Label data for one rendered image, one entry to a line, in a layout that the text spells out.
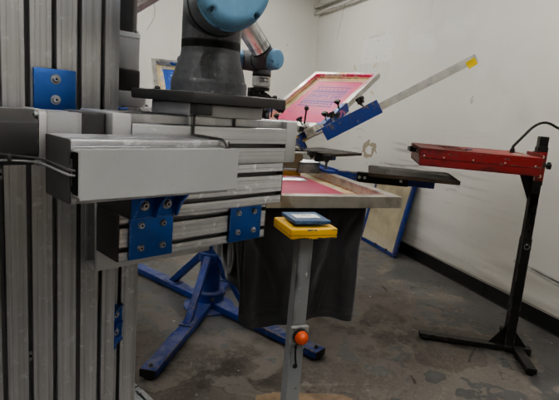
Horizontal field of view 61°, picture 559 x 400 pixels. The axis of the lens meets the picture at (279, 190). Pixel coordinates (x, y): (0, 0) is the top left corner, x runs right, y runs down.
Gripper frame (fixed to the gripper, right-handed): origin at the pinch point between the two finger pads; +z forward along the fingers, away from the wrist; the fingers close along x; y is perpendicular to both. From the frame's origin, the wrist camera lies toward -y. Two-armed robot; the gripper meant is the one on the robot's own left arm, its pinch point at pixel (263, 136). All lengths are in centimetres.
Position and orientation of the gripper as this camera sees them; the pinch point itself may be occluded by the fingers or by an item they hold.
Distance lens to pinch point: 197.0
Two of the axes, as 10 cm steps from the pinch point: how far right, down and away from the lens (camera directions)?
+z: -0.7, 9.8, 1.8
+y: -9.4, 0.0, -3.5
